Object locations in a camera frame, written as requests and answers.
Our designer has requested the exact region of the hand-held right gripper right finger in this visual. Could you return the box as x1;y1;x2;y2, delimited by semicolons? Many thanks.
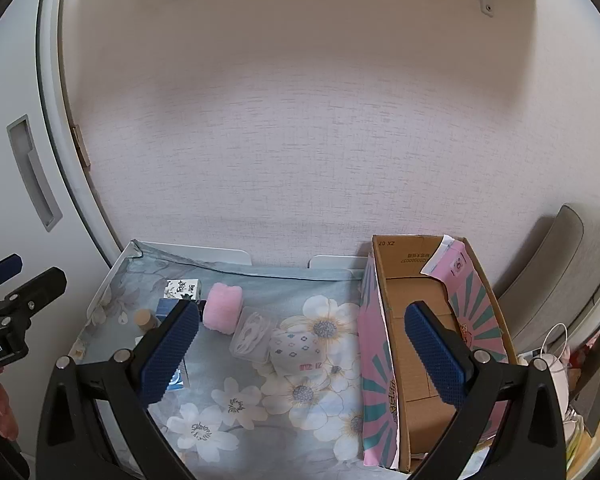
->
404;301;567;480

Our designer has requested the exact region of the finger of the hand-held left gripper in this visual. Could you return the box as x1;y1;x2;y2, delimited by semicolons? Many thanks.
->
0;266;67;331
0;254;24;292

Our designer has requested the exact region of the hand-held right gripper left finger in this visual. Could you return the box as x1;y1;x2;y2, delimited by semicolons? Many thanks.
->
36;299;201;480

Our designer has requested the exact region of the blue box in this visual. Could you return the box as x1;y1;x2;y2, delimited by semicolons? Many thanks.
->
156;297;187;392

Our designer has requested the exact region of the small cork-lidded jar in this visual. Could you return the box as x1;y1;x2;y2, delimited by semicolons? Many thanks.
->
134;309;162;335

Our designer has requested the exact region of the pink striped cardboard box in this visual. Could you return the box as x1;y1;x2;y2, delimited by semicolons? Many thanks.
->
357;234;520;475

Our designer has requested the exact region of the white box with black print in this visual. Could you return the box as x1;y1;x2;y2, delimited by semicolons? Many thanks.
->
166;279;202;302

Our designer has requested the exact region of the pink fluffy puff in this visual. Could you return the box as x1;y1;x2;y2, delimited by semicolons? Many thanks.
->
202;282;244;334

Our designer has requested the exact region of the clear plastic case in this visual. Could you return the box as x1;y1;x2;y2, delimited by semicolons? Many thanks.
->
229;306;274;364

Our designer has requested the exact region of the white patterned cloth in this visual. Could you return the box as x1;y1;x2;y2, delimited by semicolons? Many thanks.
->
269;329;327;377

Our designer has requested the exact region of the person's left hand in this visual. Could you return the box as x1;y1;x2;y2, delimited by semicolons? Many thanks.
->
0;364;20;442

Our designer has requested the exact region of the floral blue cloth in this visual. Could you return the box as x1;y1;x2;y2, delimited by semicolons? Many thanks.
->
70;240;381;466

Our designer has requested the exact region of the white round device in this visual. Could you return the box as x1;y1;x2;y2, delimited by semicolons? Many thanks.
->
530;354;573;413

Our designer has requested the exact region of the brown door hinge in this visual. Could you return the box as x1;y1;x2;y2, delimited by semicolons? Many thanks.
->
72;125;92;169

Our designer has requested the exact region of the grey cushion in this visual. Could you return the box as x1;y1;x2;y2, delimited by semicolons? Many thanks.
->
495;202;600;356

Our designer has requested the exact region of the white cabinet door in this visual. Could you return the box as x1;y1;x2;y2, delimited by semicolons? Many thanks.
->
0;0;123;461

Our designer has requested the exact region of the recessed grey door handle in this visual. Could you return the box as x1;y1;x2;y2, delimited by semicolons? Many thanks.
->
6;115;64;232

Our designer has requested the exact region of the white cable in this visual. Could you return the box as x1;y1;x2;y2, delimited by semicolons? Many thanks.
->
539;322;572;362

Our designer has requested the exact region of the black frame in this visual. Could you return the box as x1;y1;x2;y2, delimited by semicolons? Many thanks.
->
574;310;600;437

